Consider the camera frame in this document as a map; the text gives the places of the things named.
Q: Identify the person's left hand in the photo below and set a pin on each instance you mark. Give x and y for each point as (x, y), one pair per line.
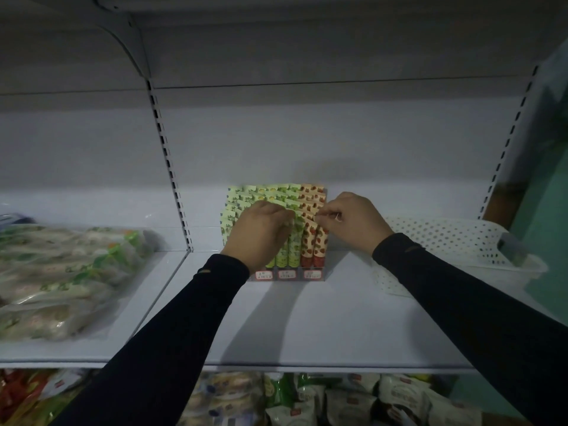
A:
(257, 237)

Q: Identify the person's right hand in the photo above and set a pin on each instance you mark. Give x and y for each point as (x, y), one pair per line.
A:
(355, 224)

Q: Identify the row of cream tubes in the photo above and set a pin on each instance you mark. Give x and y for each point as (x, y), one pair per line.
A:
(266, 190)

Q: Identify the clear acrylic display rack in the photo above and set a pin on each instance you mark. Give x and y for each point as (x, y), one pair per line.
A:
(299, 275)

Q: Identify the white perforated basket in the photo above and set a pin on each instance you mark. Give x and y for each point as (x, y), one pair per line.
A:
(443, 235)

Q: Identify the white store shelf unit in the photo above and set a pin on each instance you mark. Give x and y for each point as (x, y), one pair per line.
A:
(310, 141)

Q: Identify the person's right forearm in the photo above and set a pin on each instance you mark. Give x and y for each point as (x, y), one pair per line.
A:
(475, 319)

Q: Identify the pile of white sweet bags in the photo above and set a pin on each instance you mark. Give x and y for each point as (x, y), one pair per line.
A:
(222, 399)

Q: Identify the group of white green pouches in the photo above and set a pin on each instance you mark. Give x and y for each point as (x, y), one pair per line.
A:
(364, 401)

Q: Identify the clear bag of green sweets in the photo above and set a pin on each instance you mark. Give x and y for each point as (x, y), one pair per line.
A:
(62, 279)

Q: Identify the heap of assorted snack packets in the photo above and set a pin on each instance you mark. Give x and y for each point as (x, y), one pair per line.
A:
(35, 399)

